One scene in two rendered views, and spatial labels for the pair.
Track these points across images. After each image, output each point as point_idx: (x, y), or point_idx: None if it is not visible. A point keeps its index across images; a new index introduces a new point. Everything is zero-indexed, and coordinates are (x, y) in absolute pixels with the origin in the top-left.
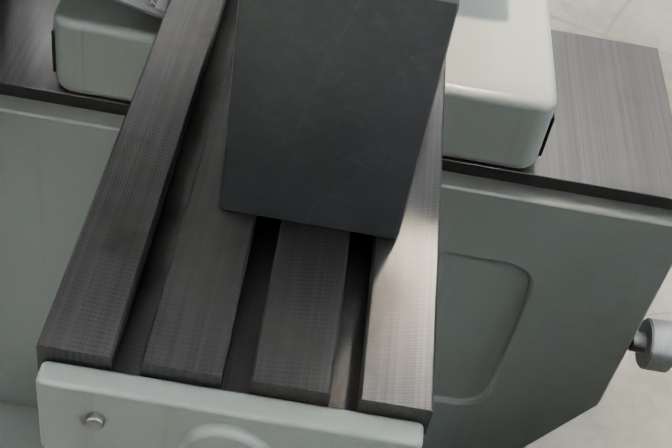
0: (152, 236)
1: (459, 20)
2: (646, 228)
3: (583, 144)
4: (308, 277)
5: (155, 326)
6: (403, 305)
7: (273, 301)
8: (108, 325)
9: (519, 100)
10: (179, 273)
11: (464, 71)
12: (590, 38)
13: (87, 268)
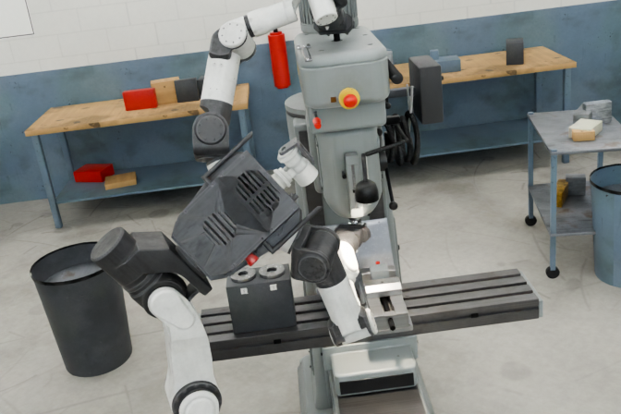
0: (229, 313)
1: (365, 354)
2: None
3: (358, 407)
4: (222, 327)
5: (207, 317)
6: (218, 337)
7: (215, 325)
8: (206, 313)
9: (334, 370)
10: (219, 316)
11: (340, 359)
12: (420, 403)
13: (217, 309)
